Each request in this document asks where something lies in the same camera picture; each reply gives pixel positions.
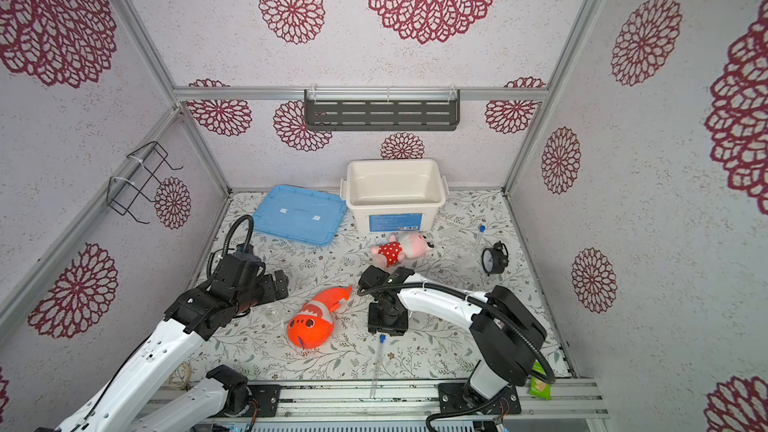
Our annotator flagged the green snack packet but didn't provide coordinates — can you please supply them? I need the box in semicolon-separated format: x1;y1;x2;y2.
529;362;551;400

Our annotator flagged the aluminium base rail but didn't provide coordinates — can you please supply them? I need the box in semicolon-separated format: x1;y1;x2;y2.
257;378;610;422

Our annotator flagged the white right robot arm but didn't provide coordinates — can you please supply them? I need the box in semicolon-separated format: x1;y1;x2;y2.
357;266;556;399

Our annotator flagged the dark grey wall shelf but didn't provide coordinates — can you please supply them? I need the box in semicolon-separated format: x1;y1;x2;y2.
303;89;461;132

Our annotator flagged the pink plush pig toy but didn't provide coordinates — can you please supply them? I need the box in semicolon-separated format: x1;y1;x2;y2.
371;232;434;269

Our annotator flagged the orange plush fish toy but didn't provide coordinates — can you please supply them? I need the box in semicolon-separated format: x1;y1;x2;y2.
286;286;354;350

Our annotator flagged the blue capped test tube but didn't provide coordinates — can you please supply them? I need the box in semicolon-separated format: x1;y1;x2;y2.
369;334;386;399
475;224;486;247

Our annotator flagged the black wire wall rack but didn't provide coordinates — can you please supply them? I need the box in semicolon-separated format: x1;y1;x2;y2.
105;141;183;225

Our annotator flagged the blue plastic lid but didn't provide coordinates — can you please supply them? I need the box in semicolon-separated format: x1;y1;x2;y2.
253;185;347;247

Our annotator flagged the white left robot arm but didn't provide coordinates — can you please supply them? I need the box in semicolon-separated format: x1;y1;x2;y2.
57;252;289;431

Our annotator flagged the white plastic storage bin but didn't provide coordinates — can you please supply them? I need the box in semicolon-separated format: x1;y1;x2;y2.
339;159;449;234

